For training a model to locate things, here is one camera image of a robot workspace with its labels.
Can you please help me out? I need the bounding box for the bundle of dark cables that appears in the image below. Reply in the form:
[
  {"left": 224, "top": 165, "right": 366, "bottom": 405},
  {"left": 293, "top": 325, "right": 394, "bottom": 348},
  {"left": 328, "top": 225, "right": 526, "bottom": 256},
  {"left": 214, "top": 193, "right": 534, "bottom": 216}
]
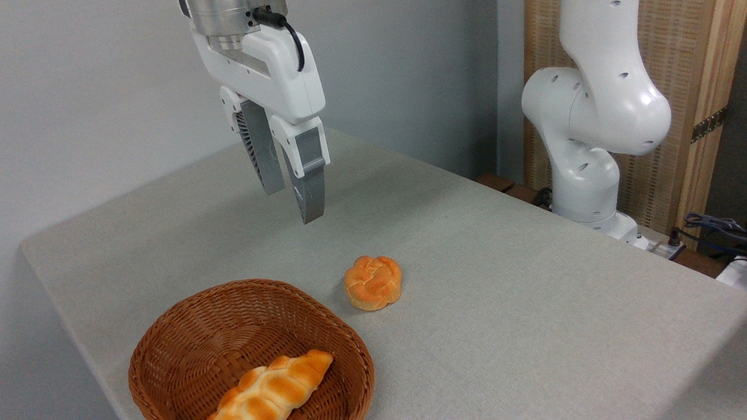
[{"left": 669, "top": 209, "right": 747, "bottom": 268}]

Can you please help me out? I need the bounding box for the round knotted bread roll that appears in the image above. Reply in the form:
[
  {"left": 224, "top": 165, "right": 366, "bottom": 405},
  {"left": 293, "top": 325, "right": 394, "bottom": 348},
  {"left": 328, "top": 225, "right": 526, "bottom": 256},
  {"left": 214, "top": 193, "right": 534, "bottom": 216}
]
[{"left": 343, "top": 254, "right": 404, "bottom": 313}]

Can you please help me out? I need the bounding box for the brass screen hinge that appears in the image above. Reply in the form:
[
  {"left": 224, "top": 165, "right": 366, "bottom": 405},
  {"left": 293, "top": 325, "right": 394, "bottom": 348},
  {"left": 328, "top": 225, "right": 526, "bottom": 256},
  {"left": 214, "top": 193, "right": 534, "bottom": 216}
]
[{"left": 690, "top": 106, "right": 729, "bottom": 144}]

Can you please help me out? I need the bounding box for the brown wicker basket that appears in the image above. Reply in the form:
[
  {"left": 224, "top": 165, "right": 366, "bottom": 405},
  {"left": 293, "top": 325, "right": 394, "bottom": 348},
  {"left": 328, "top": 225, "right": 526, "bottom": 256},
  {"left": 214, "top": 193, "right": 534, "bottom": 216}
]
[{"left": 125, "top": 275, "right": 377, "bottom": 420}]

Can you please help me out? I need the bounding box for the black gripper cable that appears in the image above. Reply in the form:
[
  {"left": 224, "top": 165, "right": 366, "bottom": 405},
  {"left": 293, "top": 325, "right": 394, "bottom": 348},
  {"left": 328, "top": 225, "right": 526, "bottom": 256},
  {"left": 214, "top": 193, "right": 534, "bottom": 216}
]
[{"left": 253, "top": 6, "right": 306, "bottom": 74}]

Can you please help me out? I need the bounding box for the grey tablecloth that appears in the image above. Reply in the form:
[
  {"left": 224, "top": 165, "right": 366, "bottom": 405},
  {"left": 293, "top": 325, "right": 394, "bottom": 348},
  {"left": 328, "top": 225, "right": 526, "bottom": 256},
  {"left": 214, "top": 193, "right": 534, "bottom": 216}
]
[{"left": 16, "top": 113, "right": 747, "bottom": 420}]

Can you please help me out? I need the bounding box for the brown wooden board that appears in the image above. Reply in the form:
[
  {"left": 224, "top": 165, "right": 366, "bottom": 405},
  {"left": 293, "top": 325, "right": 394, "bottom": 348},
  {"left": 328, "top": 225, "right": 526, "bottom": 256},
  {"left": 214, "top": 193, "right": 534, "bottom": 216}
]
[{"left": 475, "top": 171, "right": 553, "bottom": 213}]

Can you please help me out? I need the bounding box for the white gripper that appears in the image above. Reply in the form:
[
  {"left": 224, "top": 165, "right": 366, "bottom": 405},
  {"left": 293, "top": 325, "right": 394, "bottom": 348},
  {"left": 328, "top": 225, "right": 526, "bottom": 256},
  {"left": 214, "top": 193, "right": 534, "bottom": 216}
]
[{"left": 191, "top": 22, "right": 333, "bottom": 229}]

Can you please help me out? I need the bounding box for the long braided bread loaf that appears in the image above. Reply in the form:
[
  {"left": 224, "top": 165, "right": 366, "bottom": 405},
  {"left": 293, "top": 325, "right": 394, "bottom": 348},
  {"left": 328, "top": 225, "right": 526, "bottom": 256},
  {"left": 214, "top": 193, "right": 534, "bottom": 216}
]
[{"left": 194, "top": 349, "right": 337, "bottom": 420}]

